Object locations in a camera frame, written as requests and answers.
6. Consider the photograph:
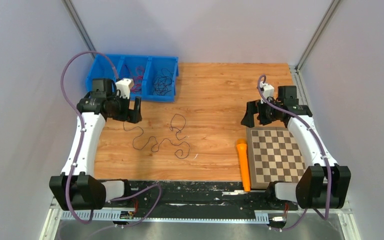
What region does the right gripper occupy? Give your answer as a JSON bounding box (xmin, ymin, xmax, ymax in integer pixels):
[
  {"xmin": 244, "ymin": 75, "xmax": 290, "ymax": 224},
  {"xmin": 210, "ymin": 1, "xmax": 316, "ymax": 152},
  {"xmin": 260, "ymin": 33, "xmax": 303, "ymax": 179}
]
[{"xmin": 240, "ymin": 97, "xmax": 282, "ymax": 128}]

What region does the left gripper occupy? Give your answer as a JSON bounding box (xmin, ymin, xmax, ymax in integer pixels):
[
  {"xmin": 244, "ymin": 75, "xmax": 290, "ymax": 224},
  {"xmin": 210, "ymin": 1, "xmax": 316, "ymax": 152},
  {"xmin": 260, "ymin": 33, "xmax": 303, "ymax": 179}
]
[{"xmin": 106, "ymin": 92, "xmax": 142, "ymax": 124}]

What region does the brown wire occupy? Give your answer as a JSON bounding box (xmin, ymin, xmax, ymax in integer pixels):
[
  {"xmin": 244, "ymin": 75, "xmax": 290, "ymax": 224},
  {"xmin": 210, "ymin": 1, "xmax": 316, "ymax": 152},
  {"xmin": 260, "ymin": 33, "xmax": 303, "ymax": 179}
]
[{"xmin": 153, "ymin": 67, "xmax": 176, "ymax": 97}]

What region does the purple wire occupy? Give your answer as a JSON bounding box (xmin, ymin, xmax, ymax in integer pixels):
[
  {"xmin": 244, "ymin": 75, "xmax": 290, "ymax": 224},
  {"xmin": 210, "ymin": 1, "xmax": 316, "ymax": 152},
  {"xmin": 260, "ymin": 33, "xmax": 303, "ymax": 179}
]
[{"xmin": 123, "ymin": 113, "xmax": 192, "ymax": 160}]

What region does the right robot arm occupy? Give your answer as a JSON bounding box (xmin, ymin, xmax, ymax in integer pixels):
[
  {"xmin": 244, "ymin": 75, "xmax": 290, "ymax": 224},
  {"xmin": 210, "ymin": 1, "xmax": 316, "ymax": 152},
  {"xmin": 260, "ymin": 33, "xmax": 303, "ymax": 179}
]
[{"xmin": 241, "ymin": 83, "xmax": 352, "ymax": 210}]

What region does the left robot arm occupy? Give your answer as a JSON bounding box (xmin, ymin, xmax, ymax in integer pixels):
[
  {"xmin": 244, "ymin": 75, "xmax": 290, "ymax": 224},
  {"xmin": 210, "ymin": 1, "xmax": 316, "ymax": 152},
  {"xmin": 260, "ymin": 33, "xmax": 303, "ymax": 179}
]
[{"xmin": 49, "ymin": 78, "xmax": 142, "ymax": 211}]

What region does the orange cylinder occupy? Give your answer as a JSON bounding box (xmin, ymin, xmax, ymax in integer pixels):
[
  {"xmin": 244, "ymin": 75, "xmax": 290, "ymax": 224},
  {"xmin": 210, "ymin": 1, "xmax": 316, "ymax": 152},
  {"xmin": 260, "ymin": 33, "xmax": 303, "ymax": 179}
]
[{"xmin": 236, "ymin": 139, "xmax": 251, "ymax": 192}]

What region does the blue three-compartment bin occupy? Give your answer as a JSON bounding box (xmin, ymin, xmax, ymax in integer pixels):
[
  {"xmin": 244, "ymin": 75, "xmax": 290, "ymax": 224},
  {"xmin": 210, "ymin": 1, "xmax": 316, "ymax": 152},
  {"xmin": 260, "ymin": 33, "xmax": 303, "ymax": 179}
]
[{"xmin": 85, "ymin": 53, "xmax": 180, "ymax": 103}]

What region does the wooden chessboard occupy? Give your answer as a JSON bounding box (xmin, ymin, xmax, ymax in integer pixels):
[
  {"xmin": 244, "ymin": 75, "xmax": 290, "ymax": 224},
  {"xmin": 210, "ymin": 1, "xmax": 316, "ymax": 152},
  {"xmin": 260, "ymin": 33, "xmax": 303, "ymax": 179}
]
[{"xmin": 246, "ymin": 126, "xmax": 307, "ymax": 190}]

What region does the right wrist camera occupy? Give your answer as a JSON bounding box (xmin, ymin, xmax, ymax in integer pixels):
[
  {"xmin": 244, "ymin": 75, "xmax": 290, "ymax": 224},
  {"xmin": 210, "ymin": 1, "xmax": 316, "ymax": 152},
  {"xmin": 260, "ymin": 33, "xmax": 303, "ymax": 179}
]
[{"xmin": 259, "ymin": 82, "xmax": 275, "ymax": 101}]

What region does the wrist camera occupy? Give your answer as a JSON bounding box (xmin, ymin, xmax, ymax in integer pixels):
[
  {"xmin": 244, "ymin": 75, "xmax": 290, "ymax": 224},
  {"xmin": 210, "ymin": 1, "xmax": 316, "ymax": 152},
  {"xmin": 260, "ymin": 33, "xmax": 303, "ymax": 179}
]
[
  {"xmin": 115, "ymin": 78, "xmax": 134, "ymax": 100},
  {"xmin": 259, "ymin": 82, "xmax": 275, "ymax": 101}
]

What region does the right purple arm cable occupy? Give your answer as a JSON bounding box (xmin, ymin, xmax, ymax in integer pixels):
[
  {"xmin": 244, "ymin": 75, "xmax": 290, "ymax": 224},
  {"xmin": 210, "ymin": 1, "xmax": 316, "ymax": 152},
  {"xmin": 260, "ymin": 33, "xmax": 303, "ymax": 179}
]
[{"xmin": 256, "ymin": 74, "xmax": 333, "ymax": 232}]

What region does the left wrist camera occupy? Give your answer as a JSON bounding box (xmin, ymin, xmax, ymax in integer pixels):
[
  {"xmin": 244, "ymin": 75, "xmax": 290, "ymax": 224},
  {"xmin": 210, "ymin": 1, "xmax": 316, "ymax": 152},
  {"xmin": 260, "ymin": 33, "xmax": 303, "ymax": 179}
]
[{"xmin": 115, "ymin": 78, "xmax": 134, "ymax": 100}]

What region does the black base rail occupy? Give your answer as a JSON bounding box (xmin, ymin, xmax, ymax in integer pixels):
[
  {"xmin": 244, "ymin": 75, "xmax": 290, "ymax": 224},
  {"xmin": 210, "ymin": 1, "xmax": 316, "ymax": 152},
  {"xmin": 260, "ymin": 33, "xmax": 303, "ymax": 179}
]
[{"xmin": 105, "ymin": 180, "xmax": 298, "ymax": 220}]

